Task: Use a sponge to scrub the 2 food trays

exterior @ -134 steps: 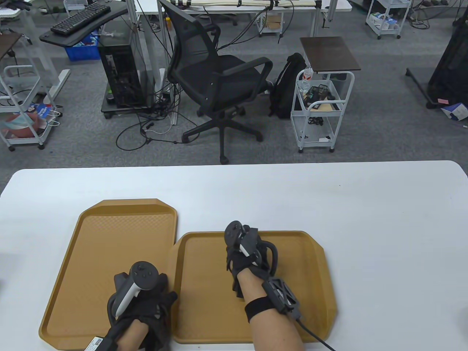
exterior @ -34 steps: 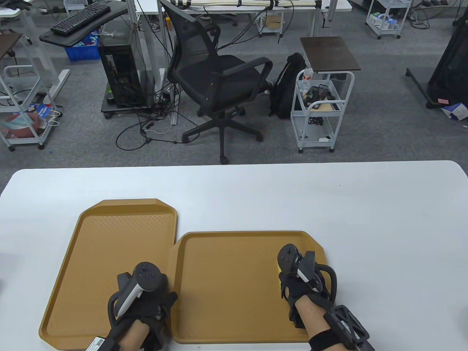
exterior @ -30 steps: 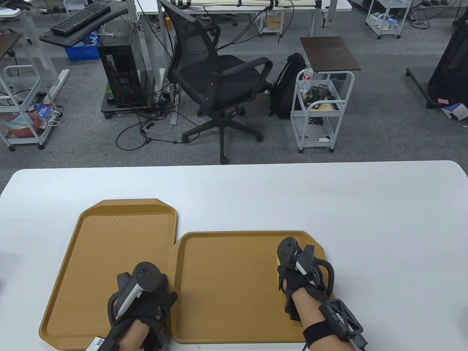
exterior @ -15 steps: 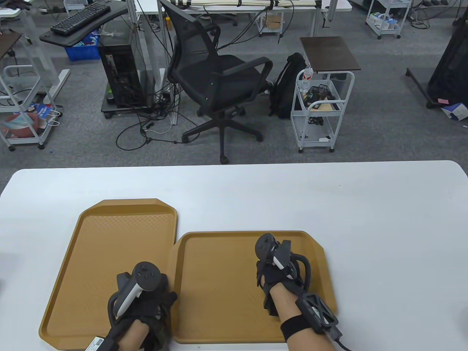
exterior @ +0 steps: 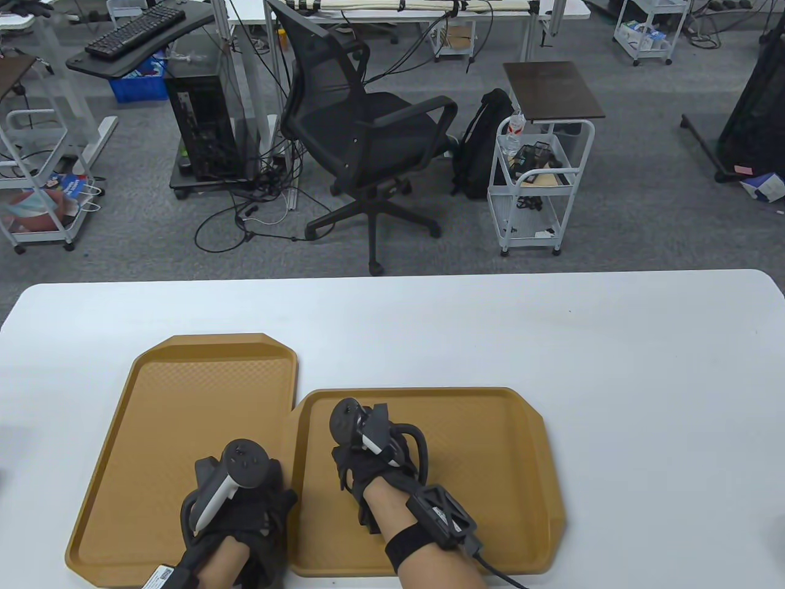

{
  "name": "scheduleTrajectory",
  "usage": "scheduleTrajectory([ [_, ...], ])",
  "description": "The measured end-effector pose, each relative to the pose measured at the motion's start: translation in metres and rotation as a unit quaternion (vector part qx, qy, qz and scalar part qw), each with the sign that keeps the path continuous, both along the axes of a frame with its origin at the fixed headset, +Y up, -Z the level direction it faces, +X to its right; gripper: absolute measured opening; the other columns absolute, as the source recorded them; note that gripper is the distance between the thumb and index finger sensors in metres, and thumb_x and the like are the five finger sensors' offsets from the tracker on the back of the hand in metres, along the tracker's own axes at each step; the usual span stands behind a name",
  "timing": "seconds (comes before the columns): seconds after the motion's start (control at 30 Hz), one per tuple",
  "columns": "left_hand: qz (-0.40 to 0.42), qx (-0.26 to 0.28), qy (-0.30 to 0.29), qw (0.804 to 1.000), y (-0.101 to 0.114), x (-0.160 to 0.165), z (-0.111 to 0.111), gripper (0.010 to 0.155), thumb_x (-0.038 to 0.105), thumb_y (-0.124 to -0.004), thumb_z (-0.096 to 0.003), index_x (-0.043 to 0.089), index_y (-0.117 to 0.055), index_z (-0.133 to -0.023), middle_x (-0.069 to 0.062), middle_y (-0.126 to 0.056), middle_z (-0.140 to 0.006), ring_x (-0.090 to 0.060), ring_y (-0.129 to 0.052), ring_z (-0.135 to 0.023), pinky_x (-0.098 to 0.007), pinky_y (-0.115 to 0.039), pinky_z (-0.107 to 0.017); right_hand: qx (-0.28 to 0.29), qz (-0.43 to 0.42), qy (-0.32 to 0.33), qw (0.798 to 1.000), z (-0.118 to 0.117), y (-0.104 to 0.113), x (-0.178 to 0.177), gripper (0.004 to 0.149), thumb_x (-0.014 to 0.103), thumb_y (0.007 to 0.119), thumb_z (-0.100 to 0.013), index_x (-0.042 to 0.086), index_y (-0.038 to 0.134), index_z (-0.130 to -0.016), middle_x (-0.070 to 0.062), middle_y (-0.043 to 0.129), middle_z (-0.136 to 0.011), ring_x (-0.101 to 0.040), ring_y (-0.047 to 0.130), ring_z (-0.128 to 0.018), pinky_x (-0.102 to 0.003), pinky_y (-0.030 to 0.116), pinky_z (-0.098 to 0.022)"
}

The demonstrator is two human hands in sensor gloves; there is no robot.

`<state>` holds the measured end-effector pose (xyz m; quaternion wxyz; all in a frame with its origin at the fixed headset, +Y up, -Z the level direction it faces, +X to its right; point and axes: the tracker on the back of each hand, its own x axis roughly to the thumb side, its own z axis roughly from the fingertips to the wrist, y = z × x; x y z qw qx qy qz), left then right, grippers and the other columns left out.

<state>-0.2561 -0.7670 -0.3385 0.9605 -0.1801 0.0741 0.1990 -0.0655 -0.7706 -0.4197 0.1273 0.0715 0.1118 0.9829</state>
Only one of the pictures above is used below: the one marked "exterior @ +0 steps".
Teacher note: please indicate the brown plastic tray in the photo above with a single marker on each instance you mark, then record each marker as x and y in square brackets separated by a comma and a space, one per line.
[484, 454]
[184, 405]

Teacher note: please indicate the blue plastic bin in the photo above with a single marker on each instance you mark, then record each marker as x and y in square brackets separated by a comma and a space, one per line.
[138, 86]

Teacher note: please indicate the person's left thumb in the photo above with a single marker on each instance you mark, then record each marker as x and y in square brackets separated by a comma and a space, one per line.
[286, 498]

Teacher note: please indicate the long white table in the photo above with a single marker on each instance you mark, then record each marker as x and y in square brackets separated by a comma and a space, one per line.
[380, 12]

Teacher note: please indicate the person's left forearm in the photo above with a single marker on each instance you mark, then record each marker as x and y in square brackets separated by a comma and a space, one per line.
[224, 564]

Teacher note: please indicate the white power strip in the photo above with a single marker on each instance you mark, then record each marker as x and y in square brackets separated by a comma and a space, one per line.
[292, 197]

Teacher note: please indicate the person's right hand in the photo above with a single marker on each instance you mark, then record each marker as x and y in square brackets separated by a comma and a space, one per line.
[368, 472]

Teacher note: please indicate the person's left hand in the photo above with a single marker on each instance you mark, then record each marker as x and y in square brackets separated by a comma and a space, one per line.
[270, 509]

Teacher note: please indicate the black keyboard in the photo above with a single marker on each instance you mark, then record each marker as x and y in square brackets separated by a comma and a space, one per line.
[135, 30]

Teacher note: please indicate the brown top side table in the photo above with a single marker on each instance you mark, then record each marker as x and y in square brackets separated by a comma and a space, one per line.
[552, 89]

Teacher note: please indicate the black backpack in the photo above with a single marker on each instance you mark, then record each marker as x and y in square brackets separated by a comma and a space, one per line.
[481, 147]

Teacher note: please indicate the colourful shopping bag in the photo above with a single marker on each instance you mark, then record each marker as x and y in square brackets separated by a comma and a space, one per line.
[43, 202]

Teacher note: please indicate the small white rolling cart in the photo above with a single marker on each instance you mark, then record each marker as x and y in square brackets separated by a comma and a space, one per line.
[650, 30]

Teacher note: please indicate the black office chair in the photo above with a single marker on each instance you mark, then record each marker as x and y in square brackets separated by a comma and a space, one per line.
[368, 132]

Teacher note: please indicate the white and blue box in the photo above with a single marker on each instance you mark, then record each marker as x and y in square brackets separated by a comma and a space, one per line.
[763, 187]

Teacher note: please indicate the cardboard box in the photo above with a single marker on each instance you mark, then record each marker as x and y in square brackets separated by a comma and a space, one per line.
[457, 38]

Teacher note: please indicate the clear water bottle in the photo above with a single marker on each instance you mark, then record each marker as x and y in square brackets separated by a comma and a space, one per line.
[511, 138]

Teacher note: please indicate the black computer tower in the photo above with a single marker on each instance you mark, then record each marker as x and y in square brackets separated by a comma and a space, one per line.
[199, 123]

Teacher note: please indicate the black rolling tower stand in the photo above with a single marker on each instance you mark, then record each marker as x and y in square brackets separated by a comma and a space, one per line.
[208, 183]

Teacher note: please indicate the black and white glove controller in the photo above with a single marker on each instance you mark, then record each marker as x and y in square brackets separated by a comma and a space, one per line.
[242, 463]
[368, 429]

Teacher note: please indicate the black curved desk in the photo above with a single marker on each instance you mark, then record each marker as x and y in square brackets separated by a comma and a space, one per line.
[184, 30]

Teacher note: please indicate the dark brown table top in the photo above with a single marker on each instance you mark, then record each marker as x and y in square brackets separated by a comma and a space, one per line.
[13, 70]

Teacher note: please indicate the black covered stand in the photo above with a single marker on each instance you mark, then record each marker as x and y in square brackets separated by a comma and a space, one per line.
[757, 116]

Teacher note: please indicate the person's right fingers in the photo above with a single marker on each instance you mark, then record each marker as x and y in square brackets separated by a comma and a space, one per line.
[346, 466]

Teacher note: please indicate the person's right forearm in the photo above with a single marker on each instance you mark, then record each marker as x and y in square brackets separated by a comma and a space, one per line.
[423, 552]

